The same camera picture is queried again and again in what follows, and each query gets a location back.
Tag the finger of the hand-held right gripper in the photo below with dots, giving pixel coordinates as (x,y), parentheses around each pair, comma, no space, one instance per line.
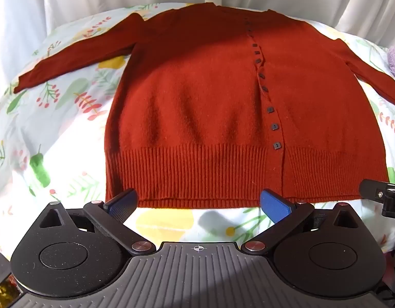
(378,192)

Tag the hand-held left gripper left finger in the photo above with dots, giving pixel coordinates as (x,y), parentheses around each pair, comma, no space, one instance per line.
(122,204)

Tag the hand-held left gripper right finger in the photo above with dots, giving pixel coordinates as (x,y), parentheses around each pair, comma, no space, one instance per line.
(276,206)

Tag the red knit cardigan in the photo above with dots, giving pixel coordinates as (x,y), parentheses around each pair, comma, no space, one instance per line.
(197,102)

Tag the pink patterned cloth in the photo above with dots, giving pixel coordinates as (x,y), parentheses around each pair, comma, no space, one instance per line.
(393,272)

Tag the floral bed sheet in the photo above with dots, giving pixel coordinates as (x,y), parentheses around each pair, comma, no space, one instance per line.
(56,154)

